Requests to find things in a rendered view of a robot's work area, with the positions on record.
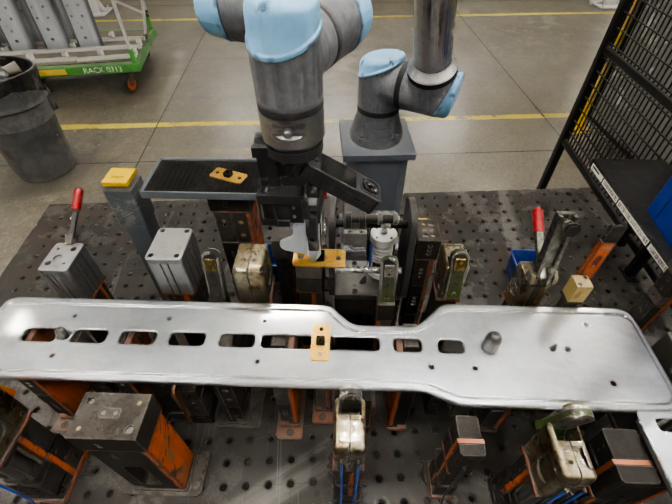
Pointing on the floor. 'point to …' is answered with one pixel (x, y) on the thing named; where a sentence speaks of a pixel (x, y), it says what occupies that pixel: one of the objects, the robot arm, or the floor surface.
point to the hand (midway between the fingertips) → (318, 250)
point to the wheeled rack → (124, 49)
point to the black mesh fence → (617, 109)
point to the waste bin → (31, 124)
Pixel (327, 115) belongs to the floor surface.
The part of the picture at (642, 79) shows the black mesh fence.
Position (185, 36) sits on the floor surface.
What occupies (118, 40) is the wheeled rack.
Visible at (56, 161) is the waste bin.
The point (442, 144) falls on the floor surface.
